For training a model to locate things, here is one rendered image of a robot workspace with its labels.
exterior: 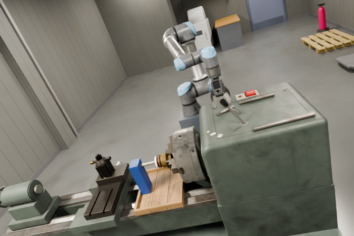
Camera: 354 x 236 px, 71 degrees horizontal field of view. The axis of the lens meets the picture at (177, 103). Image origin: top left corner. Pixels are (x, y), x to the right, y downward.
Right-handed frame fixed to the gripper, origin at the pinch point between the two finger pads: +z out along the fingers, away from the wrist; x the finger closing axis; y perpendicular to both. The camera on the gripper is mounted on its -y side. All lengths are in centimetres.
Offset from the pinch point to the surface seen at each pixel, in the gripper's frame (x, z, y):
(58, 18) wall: 301, -97, 430
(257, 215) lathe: -3, 53, -34
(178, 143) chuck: 28.6, 5.4, -19.1
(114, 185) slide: 81, 31, -12
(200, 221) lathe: 31, 56, -29
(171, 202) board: 43, 39, -27
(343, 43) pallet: -253, 121, 370
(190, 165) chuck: 24.7, 15.6, -27.4
